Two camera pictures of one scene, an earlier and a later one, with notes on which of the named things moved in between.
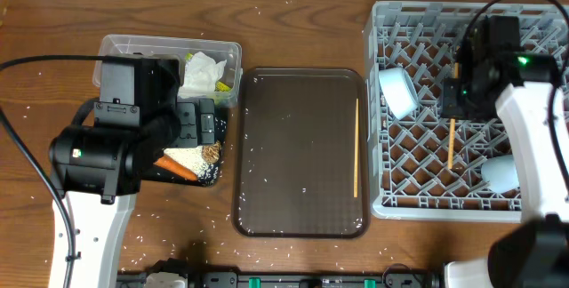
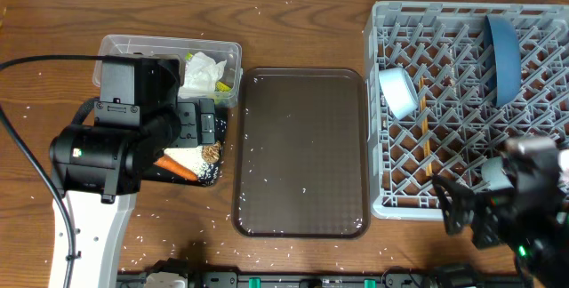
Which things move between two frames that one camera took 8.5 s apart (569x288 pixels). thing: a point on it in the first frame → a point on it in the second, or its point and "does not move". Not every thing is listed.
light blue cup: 500,172 does not move
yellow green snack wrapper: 220,86 does not move
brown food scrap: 211,152 does not move
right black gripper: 456,102 → 482,213
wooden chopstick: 451,151 → 425,128
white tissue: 201,76 does not move
